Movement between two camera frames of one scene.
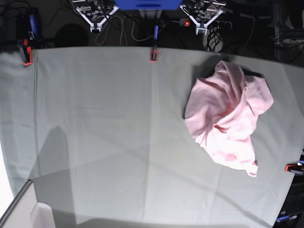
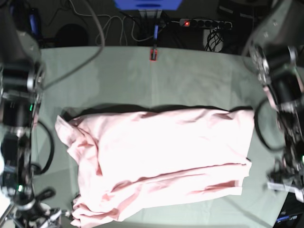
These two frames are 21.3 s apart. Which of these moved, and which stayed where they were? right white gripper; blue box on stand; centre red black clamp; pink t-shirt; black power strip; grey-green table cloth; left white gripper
Moved: right white gripper; left white gripper; pink t-shirt
Stayed: centre red black clamp; black power strip; blue box on stand; grey-green table cloth
